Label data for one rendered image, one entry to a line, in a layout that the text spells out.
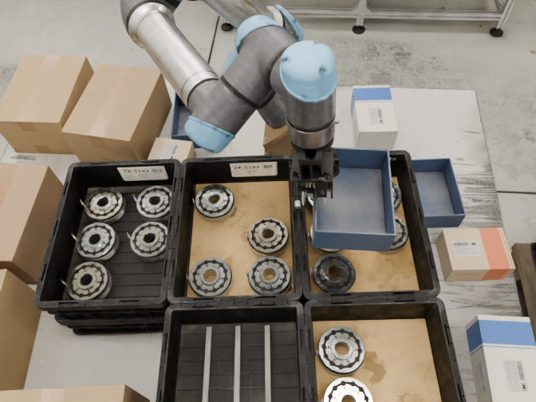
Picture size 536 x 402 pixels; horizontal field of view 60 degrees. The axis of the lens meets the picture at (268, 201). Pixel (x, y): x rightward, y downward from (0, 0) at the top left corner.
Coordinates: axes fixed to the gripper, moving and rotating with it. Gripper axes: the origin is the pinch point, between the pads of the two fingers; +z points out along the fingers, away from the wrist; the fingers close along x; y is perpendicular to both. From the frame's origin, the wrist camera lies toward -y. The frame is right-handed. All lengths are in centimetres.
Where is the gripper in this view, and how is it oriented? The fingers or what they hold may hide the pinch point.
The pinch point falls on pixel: (315, 191)
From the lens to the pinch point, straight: 91.8
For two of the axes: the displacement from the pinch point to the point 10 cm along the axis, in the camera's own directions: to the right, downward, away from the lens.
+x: 9.9, 0.3, -1.5
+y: -1.1, 8.5, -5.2
